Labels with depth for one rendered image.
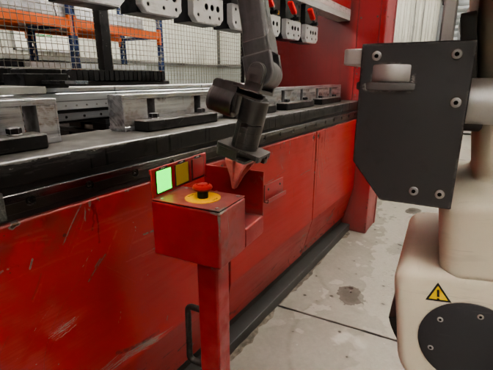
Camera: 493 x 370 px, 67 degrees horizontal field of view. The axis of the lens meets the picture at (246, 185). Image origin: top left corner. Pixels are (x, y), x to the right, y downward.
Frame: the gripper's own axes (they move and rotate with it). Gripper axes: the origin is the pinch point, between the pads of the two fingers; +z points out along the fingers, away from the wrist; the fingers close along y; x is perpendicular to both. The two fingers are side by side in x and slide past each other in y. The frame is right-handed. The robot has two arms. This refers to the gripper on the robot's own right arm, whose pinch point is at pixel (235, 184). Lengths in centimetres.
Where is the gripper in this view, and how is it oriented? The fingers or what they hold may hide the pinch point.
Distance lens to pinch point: 82.7
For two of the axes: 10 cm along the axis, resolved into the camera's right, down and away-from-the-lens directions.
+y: -8.6, -3.7, 3.4
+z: -2.3, 8.9, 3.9
